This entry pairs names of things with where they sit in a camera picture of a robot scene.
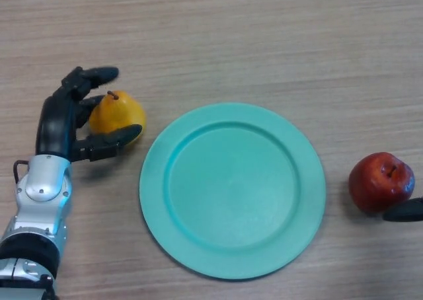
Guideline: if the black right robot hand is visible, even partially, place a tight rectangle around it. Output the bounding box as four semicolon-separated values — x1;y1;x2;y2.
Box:
382;196;423;222

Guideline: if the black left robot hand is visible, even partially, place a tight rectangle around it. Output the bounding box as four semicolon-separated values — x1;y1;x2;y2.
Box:
34;65;143;164

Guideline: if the yellow pear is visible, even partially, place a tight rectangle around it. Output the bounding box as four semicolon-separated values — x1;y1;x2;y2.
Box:
88;90;147;146

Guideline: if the green round plate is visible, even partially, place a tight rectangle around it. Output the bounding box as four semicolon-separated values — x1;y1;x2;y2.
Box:
138;102;327;283

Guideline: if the red apple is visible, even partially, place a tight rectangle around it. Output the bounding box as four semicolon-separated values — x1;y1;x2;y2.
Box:
348;151;416;215

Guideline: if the dark wrist cable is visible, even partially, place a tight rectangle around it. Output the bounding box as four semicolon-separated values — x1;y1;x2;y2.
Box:
13;160;31;185

